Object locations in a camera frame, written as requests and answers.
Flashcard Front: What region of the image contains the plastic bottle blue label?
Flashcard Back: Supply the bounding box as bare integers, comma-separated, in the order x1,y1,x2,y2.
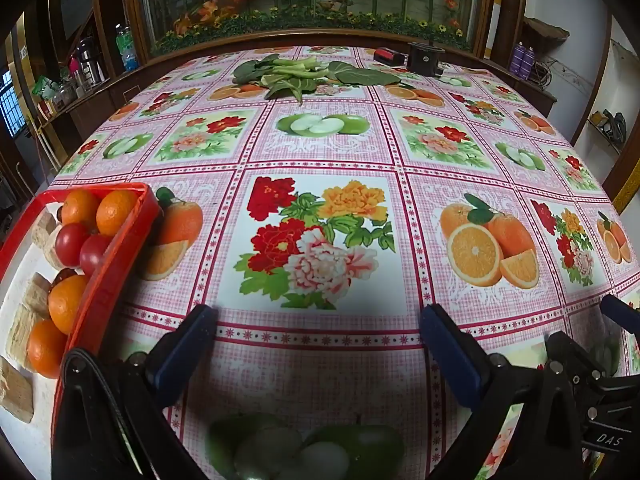
115,22,140,72

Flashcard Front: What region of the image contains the wooden wall shelf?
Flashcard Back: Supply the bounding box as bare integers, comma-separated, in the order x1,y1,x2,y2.
522,17,571,43

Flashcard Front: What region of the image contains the bundle of cables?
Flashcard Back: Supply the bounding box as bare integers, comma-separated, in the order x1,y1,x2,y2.
532,57,563,91

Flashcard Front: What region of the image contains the black steel thermos flask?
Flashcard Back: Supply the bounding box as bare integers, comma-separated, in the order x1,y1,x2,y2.
76,37,108,92

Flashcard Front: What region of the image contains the floral fruit printed tablecloth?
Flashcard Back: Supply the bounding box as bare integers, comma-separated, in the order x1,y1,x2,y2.
50,45,640,480

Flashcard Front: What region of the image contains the red tray white inside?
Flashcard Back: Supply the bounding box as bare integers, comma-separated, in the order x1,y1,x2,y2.
0,182,163,466

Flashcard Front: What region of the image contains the red and black box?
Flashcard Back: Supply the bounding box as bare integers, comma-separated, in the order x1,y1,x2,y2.
373,46,408,67

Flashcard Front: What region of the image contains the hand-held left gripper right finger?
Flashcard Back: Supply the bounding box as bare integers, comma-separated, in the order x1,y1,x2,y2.
419,304,587,480

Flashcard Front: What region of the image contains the dark bundled object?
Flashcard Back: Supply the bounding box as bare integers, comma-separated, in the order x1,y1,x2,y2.
597,109,628,143

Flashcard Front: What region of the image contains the orange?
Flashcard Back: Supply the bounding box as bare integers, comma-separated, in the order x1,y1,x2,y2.
61,189,101,228
96,189,138,237
48,275,91,336
26,319,68,380

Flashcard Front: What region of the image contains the barred window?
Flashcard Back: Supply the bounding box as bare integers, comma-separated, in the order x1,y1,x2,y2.
0,67,26,138

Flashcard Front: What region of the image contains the green white package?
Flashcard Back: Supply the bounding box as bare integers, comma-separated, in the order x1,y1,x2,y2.
31,76,61,101

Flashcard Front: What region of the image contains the black cylindrical device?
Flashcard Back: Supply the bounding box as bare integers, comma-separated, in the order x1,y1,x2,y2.
407,42,447,77

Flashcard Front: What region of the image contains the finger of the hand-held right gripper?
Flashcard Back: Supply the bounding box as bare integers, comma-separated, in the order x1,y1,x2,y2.
545,332,607,396
601,294,640,376

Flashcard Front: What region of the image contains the red tomato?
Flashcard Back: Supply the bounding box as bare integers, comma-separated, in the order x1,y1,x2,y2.
80,234,112,277
55,223,92,268

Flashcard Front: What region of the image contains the wooden display cabinet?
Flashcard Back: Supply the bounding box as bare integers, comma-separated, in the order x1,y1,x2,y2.
30,0,558,136

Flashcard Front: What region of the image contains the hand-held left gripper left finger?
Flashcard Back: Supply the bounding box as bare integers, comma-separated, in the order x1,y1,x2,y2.
51,304,219,480

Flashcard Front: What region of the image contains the green leafy vegetable bunch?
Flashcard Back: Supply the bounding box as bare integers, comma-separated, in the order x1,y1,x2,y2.
231,55,403,103

